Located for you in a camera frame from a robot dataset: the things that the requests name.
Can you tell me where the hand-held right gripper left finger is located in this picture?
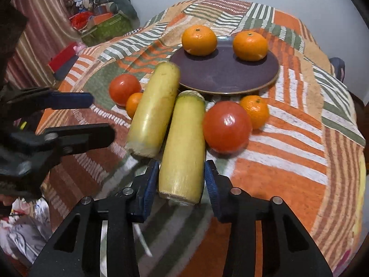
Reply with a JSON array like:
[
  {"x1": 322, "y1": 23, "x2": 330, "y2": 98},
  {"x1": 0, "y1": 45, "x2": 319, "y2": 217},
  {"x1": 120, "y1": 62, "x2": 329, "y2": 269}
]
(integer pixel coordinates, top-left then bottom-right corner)
[{"x1": 27, "y1": 159, "x2": 160, "y2": 277}]

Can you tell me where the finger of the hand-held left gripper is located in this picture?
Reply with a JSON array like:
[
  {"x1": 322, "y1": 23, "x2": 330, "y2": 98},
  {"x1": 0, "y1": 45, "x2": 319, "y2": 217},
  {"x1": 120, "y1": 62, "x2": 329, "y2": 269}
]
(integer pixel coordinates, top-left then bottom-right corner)
[
  {"x1": 6, "y1": 88, "x2": 95, "y2": 119},
  {"x1": 12, "y1": 123, "x2": 116, "y2": 165}
]

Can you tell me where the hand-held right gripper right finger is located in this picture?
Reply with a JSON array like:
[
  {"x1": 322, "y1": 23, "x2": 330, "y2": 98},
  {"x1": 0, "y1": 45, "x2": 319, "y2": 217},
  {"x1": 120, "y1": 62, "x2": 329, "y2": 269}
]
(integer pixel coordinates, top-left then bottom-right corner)
[{"x1": 204, "y1": 159, "x2": 335, "y2": 277}]

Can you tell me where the large red tomato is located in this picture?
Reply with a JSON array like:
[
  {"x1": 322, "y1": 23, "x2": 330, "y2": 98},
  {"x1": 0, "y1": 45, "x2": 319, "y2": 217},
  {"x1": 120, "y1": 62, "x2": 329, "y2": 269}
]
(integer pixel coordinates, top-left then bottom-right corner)
[{"x1": 202, "y1": 101, "x2": 253, "y2": 154}]

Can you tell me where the small orange mandarin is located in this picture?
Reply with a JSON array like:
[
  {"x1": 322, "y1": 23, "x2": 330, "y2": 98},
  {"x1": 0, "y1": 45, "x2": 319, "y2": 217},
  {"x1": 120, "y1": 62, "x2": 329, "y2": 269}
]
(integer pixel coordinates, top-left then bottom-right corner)
[
  {"x1": 125, "y1": 92, "x2": 144, "y2": 119},
  {"x1": 239, "y1": 95, "x2": 270, "y2": 130}
]

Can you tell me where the green storage box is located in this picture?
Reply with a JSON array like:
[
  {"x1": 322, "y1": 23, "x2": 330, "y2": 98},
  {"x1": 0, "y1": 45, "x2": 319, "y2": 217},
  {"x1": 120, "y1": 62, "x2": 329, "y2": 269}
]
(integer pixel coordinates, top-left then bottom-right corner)
[{"x1": 81, "y1": 13, "x2": 136, "y2": 47}]

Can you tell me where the striped patchwork blanket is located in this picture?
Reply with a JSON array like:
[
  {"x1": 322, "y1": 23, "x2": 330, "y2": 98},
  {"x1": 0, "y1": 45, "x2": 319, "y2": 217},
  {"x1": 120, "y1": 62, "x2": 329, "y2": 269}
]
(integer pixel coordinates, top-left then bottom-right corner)
[{"x1": 37, "y1": 0, "x2": 366, "y2": 277}]

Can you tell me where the purple ceramic plate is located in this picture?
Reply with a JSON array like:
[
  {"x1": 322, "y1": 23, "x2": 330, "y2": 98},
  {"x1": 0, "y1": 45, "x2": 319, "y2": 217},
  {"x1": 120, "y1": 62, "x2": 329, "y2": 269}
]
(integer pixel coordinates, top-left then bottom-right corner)
[{"x1": 169, "y1": 36, "x2": 280, "y2": 96}]

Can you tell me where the pile of clothes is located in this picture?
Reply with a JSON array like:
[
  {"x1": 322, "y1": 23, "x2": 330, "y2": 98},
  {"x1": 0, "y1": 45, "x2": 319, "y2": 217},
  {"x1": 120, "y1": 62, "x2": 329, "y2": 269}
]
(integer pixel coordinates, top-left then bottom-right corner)
[{"x1": 0, "y1": 196, "x2": 52, "y2": 266}]

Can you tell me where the red plastic bag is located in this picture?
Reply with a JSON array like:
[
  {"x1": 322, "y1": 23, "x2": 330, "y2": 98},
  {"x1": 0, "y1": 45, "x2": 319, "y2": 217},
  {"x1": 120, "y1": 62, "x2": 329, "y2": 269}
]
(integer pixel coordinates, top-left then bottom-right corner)
[{"x1": 71, "y1": 12, "x2": 94, "y2": 30}]

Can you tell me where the large orange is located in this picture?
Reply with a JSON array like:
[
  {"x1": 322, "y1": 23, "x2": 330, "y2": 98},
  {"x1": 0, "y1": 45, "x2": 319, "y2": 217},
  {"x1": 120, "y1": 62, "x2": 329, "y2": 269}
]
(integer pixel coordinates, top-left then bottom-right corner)
[
  {"x1": 181, "y1": 25, "x2": 217, "y2": 57},
  {"x1": 232, "y1": 30, "x2": 269, "y2": 62}
]

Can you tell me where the yellow cloth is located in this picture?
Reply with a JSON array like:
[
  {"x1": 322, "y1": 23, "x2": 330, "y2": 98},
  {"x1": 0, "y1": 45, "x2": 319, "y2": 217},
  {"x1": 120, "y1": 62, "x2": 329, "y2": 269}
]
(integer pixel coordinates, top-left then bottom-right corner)
[{"x1": 357, "y1": 150, "x2": 367, "y2": 237}]

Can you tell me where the yellow corn cob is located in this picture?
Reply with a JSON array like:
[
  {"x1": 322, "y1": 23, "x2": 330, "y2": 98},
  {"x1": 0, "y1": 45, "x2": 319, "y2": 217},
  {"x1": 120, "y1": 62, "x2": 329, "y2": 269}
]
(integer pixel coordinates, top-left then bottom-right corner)
[
  {"x1": 125, "y1": 61, "x2": 182, "y2": 159},
  {"x1": 158, "y1": 90, "x2": 206, "y2": 205}
]

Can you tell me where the small red tomato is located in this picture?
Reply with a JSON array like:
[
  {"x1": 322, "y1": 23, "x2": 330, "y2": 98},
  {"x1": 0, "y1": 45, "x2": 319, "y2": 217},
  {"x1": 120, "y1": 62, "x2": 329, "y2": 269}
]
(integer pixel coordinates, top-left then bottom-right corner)
[{"x1": 109, "y1": 74, "x2": 142, "y2": 107}]

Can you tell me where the dark blue backpack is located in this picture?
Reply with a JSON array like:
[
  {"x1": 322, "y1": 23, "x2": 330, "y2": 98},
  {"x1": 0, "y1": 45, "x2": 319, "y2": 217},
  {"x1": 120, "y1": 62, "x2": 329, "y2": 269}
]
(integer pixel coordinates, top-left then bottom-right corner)
[{"x1": 329, "y1": 57, "x2": 346, "y2": 83}]

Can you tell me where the striped red curtain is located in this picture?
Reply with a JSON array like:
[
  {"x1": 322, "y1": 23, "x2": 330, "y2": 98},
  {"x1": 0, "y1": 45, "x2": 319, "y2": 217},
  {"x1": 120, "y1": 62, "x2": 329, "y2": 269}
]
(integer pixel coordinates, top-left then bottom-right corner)
[{"x1": 6, "y1": 0, "x2": 80, "y2": 90}]

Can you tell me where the red flat box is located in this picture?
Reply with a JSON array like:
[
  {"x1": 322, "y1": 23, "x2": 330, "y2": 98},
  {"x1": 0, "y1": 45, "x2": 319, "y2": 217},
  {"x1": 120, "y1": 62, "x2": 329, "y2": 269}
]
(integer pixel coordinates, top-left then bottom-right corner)
[{"x1": 48, "y1": 42, "x2": 78, "y2": 73}]

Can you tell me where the grey plush toy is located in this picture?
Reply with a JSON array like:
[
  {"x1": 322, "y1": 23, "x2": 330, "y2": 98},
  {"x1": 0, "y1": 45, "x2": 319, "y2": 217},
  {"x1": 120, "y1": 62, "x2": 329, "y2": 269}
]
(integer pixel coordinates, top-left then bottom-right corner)
[{"x1": 95, "y1": 0, "x2": 139, "y2": 21}]

